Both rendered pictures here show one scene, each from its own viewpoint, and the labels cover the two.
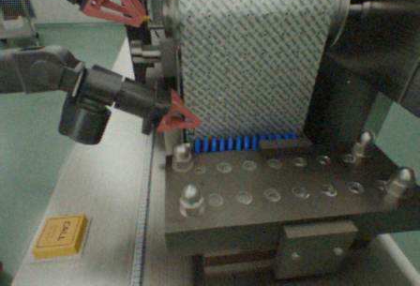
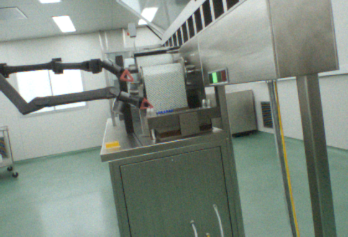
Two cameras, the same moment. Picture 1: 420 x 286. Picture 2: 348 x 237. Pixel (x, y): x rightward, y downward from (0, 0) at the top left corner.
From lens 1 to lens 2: 130 cm
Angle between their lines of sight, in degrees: 32
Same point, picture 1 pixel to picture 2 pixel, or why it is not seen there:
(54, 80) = (114, 92)
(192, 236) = (154, 119)
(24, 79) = (107, 92)
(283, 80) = (175, 90)
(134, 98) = (133, 97)
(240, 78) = (163, 91)
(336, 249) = (194, 120)
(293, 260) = (184, 125)
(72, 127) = (116, 107)
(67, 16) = (35, 152)
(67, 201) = not seen: hidden behind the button
